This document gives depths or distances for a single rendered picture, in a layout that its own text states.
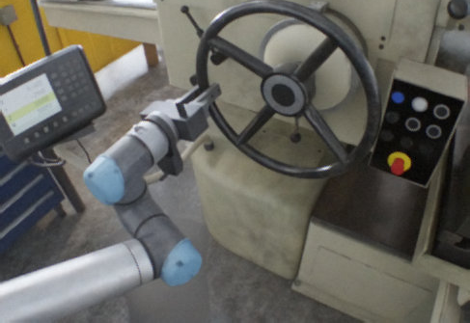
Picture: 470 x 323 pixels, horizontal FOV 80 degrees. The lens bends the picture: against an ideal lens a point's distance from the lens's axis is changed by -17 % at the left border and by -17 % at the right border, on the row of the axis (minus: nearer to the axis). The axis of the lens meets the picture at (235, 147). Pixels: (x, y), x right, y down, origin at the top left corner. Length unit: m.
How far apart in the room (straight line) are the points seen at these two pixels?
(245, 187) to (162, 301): 0.80
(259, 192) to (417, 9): 0.94
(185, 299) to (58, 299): 1.35
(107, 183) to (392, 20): 0.62
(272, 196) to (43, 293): 1.03
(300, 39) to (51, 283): 0.60
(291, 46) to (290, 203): 0.78
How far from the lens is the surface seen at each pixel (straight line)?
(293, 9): 0.51
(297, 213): 1.30
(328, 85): 0.68
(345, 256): 1.39
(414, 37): 0.73
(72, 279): 0.49
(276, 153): 1.46
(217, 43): 0.62
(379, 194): 1.41
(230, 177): 1.41
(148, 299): 1.84
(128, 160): 0.55
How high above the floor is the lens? 1.64
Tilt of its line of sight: 43 degrees down
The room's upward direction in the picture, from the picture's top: 4 degrees counter-clockwise
